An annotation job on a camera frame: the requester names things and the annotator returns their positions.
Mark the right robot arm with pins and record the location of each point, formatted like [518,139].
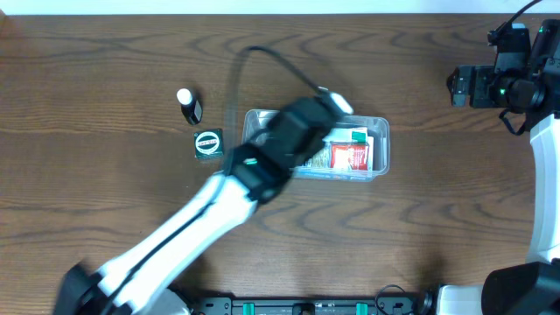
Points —
[532,287]

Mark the white green medicine box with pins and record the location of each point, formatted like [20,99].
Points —
[357,136]

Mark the black bottle white cap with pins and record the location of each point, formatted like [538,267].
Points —
[191,108]

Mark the dark green square box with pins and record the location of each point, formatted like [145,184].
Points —
[208,144]

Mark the clear plastic container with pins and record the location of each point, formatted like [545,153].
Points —
[378,128]

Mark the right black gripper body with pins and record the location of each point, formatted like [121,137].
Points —
[496,90]

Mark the red white Panadol box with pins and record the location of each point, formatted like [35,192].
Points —
[349,156]

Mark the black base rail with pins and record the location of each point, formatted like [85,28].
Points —
[391,304]

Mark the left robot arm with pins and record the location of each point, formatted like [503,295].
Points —
[254,174]

